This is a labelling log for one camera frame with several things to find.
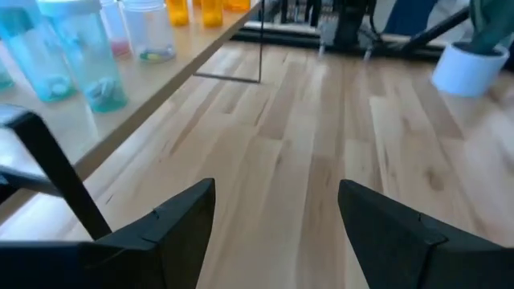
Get small orange pill bottle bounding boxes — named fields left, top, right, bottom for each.
left=165, top=0, right=191, bottom=27
left=200, top=0, right=224, bottom=29

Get clear pill bottle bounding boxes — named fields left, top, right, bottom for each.
left=121, top=0, right=177, bottom=64
left=99, top=0, right=133, bottom=58

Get small white vial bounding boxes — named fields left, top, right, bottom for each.
left=38, top=0, right=129, bottom=114

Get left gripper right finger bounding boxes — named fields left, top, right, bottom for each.
left=337, top=178, right=514, bottom=289

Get wooden shelf with black frame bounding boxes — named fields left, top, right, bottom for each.
left=0, top=0, right=266, bottom=242

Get blue-grey metal cart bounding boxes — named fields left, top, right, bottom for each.
left=383, top=0, right=439, bottom=36

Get large orange pill bottle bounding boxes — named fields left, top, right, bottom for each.
left=222, top=0, right=252, bottom=12

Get teal pill bottle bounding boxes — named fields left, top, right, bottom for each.
left=0, top=0, right=77, bottom=104

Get green plant in white pot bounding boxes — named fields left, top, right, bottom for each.
left=430, top=0, right=514, bottom=100

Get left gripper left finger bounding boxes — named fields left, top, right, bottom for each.
left=0, top=178, right=217, bottom=289

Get black metal rig frame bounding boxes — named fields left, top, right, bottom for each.
left=232, top=0, right=473, bottom=57

